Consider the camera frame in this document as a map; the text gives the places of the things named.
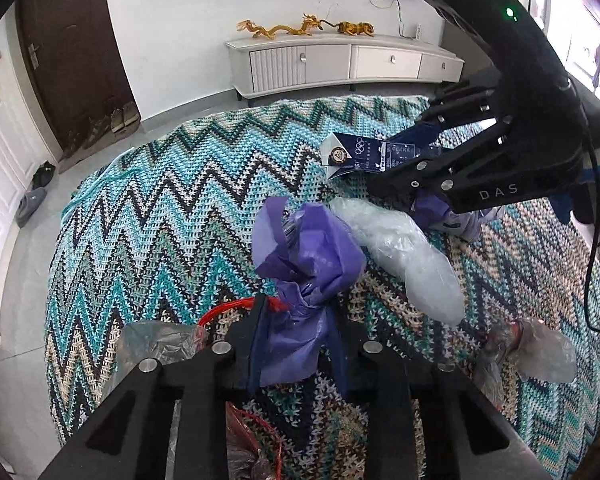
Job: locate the zigzag knitted blanket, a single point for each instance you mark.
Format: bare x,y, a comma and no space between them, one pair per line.
180,220

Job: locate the clear crumpled plastic wrapper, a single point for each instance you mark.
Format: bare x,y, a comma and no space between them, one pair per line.
545,355

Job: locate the golden tiger figurine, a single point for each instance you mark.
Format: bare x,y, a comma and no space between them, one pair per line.
355,29

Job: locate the purple plastic bag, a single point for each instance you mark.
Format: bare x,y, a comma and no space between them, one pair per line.
432,212
310,260

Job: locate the grey slippers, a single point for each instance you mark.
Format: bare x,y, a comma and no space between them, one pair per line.
30,205

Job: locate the shoes by door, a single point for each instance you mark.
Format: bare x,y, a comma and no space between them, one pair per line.
75,157

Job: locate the beige shoes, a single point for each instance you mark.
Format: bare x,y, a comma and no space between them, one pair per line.
125,117

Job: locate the white television cabinet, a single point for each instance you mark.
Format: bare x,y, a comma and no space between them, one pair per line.
300,65

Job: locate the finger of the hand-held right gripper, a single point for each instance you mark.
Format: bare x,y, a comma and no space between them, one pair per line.
430,175
465,105

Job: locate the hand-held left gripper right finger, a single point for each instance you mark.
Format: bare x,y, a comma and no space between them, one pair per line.
355,365

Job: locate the brown shoes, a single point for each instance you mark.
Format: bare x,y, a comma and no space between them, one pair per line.
97,132

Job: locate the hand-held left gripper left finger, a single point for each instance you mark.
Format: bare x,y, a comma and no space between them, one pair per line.
242,355

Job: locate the black shoes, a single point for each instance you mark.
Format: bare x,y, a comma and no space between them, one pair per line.
44,174

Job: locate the white hallway cabinet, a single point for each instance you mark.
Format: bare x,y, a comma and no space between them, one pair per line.
0,160

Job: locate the dark brown entrance door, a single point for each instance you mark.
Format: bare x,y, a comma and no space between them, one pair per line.
70,50

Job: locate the pale clear air cushion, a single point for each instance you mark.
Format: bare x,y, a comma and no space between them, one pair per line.
405,255

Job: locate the blue milk carton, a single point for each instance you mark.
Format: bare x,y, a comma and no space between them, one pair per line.
360,152

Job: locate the golden dragon figurine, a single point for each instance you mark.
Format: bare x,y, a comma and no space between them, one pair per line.
280,30

